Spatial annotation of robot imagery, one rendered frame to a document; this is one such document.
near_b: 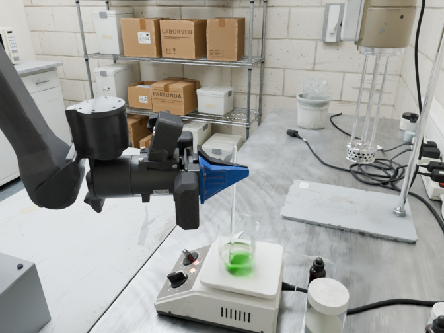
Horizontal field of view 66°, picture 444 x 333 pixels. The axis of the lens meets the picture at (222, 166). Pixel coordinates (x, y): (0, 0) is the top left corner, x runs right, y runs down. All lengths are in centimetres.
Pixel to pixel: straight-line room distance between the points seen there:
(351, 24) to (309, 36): 209
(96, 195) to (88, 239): 36
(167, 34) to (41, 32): 162
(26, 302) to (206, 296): 27
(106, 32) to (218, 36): 97
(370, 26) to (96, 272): 70
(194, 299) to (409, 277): 41
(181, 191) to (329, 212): 56
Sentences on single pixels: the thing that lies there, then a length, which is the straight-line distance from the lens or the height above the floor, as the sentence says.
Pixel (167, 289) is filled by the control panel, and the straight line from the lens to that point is 61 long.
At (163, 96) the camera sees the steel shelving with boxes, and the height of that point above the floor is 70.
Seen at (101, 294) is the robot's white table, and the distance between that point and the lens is 69.
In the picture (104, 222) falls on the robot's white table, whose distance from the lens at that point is 87.
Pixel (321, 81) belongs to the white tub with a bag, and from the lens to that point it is 145.
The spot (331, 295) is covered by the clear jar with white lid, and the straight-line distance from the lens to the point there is 56.
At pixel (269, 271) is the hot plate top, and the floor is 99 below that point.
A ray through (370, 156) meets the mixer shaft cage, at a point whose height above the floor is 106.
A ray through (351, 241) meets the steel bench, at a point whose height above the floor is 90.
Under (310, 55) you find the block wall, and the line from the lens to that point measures 286.
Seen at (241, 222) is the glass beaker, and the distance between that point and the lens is 55.
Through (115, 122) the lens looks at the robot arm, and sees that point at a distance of 42.
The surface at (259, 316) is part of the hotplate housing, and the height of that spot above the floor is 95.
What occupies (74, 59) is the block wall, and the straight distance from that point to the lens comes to 384.
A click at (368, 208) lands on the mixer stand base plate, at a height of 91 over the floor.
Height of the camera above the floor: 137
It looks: 25 degrees down
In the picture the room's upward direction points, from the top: straight up
